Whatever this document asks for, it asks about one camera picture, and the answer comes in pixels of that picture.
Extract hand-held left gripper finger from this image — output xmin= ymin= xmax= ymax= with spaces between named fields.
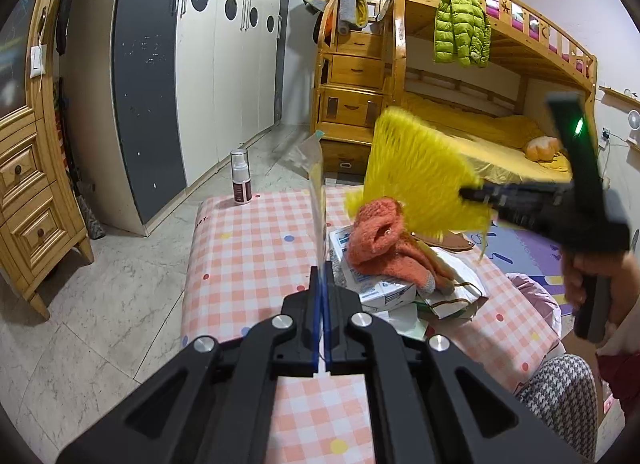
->
xmin=57 ymin=266 xmax=323 ymax=464
xmin=322 ymin=261 xmax=587 ymax=464

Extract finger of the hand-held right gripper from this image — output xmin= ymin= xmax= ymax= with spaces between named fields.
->
xmin=459 ymin=183 xmax=506 ymax=211

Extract brown leather piece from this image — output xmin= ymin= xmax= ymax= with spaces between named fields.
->
xmin=410 ymin=230 xmax=476 ymax=251

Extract yellow foam fruit net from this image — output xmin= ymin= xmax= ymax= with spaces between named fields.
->
xmin=345 ymin=105 xmax=495 ymax=265

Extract trash bin with pink bag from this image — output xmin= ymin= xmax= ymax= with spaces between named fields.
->
xmin=505 ymin=272 xmax=564 ymax=341

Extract clear plastic bag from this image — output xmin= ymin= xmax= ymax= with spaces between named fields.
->
xmin=279 ymin=131 xmax=331 ymax=272

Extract person's right hand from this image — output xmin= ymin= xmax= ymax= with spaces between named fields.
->
xmin=561 ymin=246 xmax=632 ymax=327

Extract orange plush toy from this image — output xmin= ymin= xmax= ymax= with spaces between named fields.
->
xmin=522 ymin=136 xmax=564 ymax=163

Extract yellow bedding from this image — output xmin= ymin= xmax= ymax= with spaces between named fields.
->
xmin=400 ymin=93 xmax=574 ymax=186

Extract pastel oval rug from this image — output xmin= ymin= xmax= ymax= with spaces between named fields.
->
xmin=477 ymin=221 xmax=577 ymax=317

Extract white printed cardboard box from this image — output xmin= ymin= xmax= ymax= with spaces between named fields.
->
xmin=327 ymin=224 xmax=418 ymax=312

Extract green paper sheet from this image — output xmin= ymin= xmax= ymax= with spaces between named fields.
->
xmin=387 ymin=303 xmax=429 ymax=341

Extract white paper bag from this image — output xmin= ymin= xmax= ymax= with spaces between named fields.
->
xmin=415 ymin=244 xmax=490 ymax=321

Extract orange knit glove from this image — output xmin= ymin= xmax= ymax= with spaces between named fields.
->
xmin=346 ymin=198 xmax=455 ymax=299

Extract pink checkered tablecloth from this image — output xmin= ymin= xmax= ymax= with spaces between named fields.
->
xmin=180 ymin=188 xmax=563 ymax=464

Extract wooden bunk bed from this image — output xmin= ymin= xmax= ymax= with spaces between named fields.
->
xmin=394 ymin=0 xmax=599 ymax=186

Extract wooden stair drawers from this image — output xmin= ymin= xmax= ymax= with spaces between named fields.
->
xmin=312 ymin=0 xmax=401 ymax=176

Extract green puffer jacket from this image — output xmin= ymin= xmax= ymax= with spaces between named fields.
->
xmin=432 ymin=0 xmax=492 ymax=69

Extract small spray bottle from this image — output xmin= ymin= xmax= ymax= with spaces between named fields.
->
xmin=230 ymin=149 xmax=251 ymax=205

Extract person's houndstooth trouser leg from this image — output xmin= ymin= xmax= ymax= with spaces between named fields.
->
xmin=516 ymin=355 xmax=599 ymax=463

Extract white and grey wardrobe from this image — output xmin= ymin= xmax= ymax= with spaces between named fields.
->
xmin=64 ymin=0 xmax=297 ymax=238

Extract wooden drawer cabinet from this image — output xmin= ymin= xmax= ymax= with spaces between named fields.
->
xmin=0 ymin=0 xmax=96 ymax=321

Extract wooden wall shelf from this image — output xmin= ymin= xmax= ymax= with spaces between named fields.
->
xmin=598 ymin=85 xmax=640 ymax=106

